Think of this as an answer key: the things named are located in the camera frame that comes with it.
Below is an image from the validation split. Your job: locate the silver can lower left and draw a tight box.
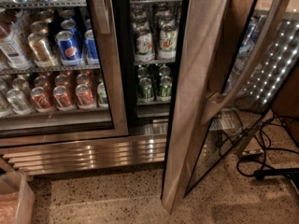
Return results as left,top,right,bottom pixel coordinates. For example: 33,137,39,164
7,89,33,115

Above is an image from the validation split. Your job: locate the red soda can middle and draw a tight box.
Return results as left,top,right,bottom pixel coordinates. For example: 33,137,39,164
53,86,75,111

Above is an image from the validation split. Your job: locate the clear plastic storage bin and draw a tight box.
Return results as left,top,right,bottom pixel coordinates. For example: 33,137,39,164
0,172,35,224

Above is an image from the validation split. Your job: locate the black power cable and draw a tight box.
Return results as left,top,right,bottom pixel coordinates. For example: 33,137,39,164
218,109,299,181

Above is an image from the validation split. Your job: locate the stainless fridge bottom grille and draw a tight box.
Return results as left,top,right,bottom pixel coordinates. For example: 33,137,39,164
0,126,263,176

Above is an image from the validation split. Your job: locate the green soda can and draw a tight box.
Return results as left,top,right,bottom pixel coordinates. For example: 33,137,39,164
157,76,172,101

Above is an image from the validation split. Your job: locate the clear labelled bottle left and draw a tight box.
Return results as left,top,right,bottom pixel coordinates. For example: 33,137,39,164
0,22,31,70

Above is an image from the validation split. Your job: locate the white green can far left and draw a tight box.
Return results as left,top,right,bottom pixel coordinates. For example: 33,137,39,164
135,26,155,62

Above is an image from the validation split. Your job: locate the blue Pepsi can edge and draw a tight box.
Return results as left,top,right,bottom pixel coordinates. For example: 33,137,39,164
84,30,99,64

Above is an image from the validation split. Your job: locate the red soda can left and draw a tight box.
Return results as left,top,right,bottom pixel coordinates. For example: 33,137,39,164
31,87,54,113

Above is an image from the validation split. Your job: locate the glass fridge door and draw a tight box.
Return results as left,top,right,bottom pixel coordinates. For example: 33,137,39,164
162,0,299,213
0,0,126,143

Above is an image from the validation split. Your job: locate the red soda can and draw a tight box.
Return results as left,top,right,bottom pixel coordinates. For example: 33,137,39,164
76,84,95,109
53,86,75,111
31,87,54,113

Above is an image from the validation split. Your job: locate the blue Pepsi can front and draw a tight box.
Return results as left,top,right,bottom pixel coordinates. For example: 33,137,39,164
56,30,82,66

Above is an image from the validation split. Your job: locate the gold soda can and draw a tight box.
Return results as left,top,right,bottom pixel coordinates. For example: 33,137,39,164
28,33,58,67

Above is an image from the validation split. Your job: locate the red soda can right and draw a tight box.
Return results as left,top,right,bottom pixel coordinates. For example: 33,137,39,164
76,84,95,109

